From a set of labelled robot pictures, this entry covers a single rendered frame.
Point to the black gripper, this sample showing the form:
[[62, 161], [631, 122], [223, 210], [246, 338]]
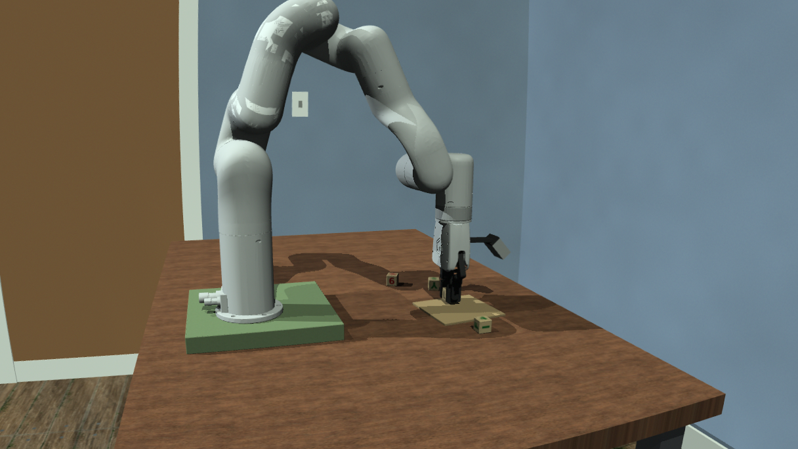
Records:
[[451, 247]]

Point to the beige flat mat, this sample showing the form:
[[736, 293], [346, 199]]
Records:
[[457, 313]]

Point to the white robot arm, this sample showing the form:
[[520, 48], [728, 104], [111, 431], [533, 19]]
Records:
[[245, 171]]

